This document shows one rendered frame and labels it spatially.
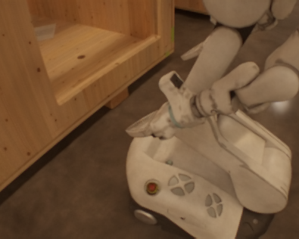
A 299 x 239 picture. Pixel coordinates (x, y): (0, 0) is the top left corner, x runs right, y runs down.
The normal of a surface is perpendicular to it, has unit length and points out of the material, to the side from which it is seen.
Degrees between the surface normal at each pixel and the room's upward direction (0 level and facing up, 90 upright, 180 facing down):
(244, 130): 23
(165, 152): 0
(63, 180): 0
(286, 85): 84
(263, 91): 94
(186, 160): 0
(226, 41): 90
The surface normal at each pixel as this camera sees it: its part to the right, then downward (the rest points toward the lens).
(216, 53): -0.43, 0.63
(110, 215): -0.04, -0.73
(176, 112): -0.68, 0.17
